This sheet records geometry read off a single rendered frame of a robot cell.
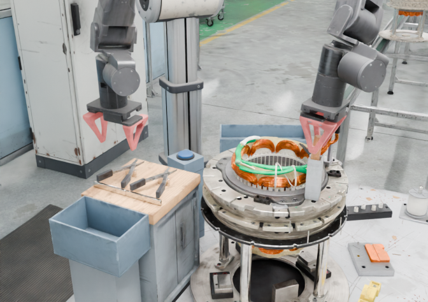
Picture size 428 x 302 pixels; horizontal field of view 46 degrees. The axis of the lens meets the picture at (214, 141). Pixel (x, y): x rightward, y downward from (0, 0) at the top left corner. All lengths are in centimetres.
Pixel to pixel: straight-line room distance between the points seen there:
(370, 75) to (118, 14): 47
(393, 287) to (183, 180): 59
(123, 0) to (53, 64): 234
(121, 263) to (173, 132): 59
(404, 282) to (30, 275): 184
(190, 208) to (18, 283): 158
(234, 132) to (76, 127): 198
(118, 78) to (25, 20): 241
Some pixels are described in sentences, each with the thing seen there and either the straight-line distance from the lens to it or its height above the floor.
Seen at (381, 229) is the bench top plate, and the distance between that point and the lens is 158.
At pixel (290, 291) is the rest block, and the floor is 86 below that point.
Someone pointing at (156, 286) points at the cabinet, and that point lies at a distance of 116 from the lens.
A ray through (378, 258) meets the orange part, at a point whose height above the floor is 80.
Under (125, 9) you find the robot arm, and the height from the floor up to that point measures 146.
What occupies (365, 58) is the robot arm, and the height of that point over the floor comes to 140.
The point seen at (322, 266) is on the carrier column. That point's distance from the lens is 119.
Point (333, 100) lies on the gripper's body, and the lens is 95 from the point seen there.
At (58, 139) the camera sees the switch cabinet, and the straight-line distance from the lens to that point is 349.
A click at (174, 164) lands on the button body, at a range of 134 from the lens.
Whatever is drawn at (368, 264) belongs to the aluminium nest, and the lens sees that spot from 140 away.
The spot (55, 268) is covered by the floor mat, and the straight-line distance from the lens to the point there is 270.
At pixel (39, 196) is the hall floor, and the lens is 337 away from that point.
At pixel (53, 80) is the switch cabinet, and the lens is 333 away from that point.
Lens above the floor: 163
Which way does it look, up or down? 24 degrees down
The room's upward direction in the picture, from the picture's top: straight up
